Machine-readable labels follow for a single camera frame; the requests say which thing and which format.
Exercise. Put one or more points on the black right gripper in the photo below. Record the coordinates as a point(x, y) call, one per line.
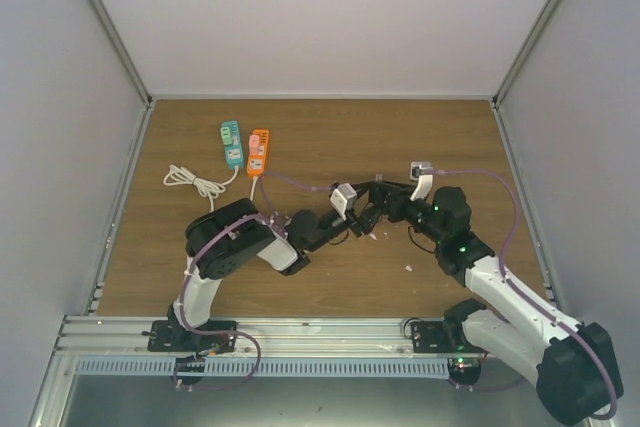
point(397, 198)

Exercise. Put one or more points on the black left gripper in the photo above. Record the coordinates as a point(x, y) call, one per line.
point(364, 222)

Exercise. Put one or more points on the pink plug adapter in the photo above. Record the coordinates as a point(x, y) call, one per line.
point(254, 144)

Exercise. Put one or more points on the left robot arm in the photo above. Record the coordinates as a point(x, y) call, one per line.
point(220, 243)

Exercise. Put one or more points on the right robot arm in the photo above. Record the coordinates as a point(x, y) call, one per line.
point(571, 365)

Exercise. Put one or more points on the white debris chips right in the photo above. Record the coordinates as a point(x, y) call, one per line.
point(379, 236)

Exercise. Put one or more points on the orange power strip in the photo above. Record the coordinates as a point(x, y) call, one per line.
point(256, 164)

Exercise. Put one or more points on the teal power strip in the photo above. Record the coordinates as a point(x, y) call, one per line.
point(234, 154)

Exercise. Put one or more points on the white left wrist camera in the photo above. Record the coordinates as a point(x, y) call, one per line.
point(343, 198)

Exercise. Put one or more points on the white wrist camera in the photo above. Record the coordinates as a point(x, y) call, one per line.
point(343, 198)
point(422, 173)

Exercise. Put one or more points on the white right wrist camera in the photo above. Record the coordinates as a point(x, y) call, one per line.
point(422, 173)

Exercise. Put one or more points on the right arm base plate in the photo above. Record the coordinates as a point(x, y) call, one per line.
point(437, 337)

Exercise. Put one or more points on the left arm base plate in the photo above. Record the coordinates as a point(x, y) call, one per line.
point(170, 336)

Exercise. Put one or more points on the slotted cable duct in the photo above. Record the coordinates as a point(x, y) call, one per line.
point(268, 367)

